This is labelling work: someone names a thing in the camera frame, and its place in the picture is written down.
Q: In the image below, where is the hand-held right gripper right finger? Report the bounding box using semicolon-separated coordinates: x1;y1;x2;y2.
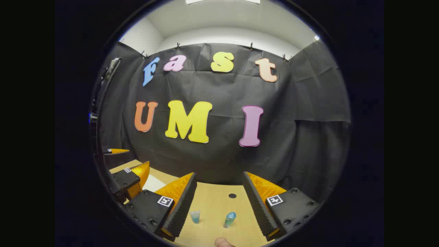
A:
242;171;322;242

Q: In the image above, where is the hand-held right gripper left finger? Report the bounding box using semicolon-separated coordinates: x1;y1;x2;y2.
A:
123;172;198;242

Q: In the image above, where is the blue skincare bottle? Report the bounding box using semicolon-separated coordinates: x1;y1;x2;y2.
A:
223;212;237;228

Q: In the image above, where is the black backdrop cloth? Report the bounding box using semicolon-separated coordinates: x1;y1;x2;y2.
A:
98;41;352;203

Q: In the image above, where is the ceiling light panel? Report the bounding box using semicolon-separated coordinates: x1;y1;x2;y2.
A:
185;0;261;4

